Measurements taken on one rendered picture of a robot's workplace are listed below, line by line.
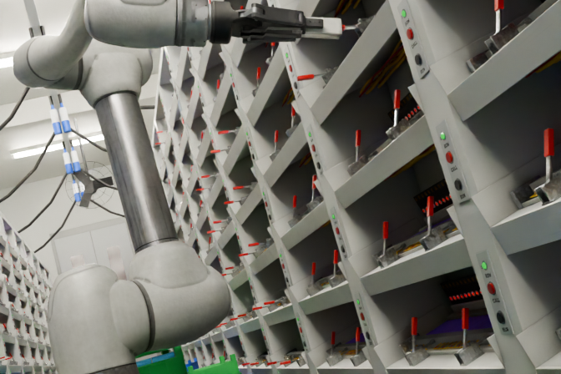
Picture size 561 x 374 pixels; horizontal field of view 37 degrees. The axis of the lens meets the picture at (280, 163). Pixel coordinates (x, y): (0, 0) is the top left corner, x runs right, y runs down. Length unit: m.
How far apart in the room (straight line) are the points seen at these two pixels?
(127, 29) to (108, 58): 0.54
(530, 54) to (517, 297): 0.36
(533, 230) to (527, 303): 0.14
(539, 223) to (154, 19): 0.72
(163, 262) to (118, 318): 0.16
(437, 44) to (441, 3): 0.07
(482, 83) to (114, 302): 0.91
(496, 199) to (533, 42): 0.29
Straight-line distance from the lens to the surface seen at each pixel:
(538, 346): 1.23
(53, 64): 1.84
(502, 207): 1.24
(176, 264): 1.81
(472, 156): 1.24
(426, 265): 1.50
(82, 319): 1.71
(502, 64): 1.10
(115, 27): 1.45
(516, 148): 1.27
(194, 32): 1.46
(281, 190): 2.60
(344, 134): 1.94
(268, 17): 1.46
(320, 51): 1.99
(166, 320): 1.77
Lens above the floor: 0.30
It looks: 10 degrees up
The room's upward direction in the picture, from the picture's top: 16 degrees counter-clockwise
